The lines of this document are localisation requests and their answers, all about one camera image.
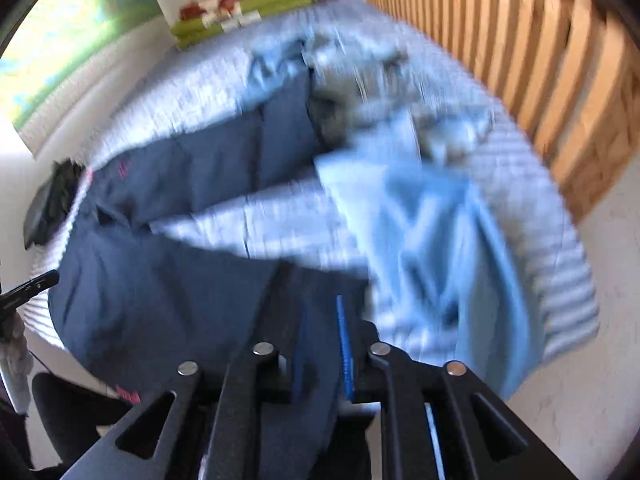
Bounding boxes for folded green patterned blanket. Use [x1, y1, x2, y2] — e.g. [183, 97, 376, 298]
[170, 0, 318, 51]

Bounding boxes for black pants with pink waistband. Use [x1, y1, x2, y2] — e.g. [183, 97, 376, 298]
[47, 77, 381, 480]

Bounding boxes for dark clothing pile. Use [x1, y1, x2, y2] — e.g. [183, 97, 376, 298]
[22, 159, 83, 248]

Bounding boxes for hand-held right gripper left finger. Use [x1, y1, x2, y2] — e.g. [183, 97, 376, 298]
[60, 302, 311, 480]

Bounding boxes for blue white striped blanket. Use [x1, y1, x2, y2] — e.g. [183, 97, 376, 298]
[25, 0, 601, 366]

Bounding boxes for person's left hand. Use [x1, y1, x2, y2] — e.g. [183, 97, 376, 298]
[0, 310, 32, 413]

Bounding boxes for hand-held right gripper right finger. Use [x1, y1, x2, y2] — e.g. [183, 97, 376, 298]
[335, 295, 581, 480]

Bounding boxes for colourful wall poster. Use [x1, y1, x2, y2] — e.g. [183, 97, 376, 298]
[0, 0, 163, 131]

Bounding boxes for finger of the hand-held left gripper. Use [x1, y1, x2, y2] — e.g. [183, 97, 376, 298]
[0, 269, 61, 316]

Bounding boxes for light blue denim garment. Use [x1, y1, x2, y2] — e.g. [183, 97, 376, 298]
[250, 25, 546, 401]

